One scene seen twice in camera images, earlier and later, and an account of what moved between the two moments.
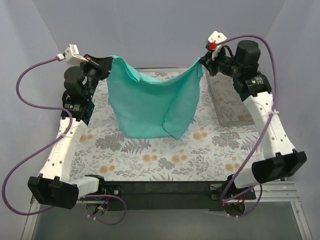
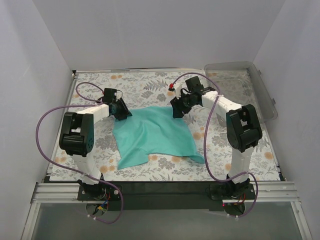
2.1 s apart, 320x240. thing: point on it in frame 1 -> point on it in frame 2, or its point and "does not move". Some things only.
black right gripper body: x=208 y=62 -> x=178 y=106
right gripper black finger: x=205 y=61 -> x=178 y=108
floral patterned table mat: x=205 y=152 does not move
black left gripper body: x=99 y=66 -> x=122 y=109
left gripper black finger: x=106 y=66 -> x=123 y=111
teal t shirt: x=147 y=109 -> x=157 y=130
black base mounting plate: x=175 y=195 does not move
